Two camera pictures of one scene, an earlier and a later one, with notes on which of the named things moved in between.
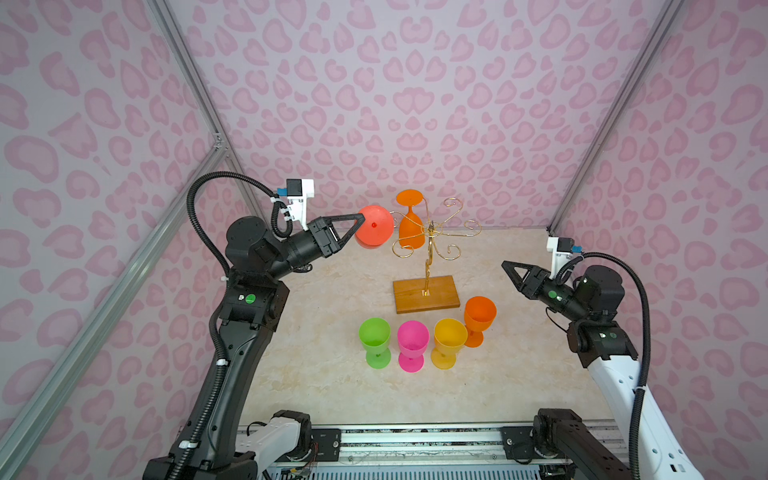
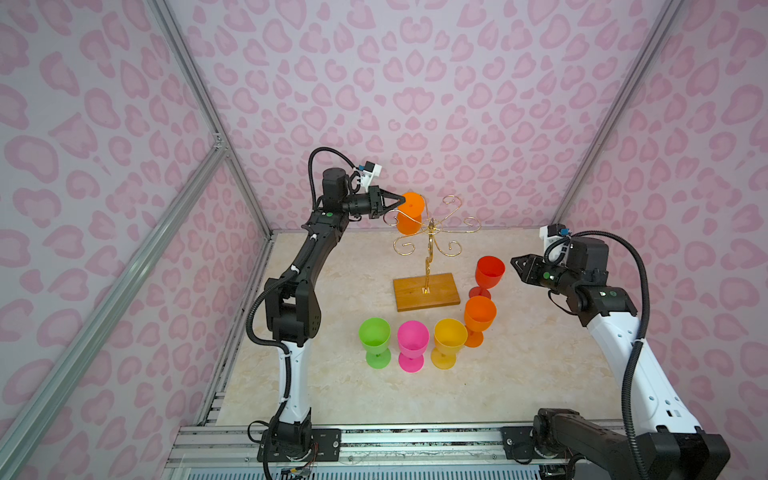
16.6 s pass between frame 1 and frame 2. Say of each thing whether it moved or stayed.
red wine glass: moved
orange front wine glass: stayed
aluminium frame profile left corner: stayed
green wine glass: stayed
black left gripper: moved
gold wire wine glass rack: stayed
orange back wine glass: moved
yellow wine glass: stayed
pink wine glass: stayed
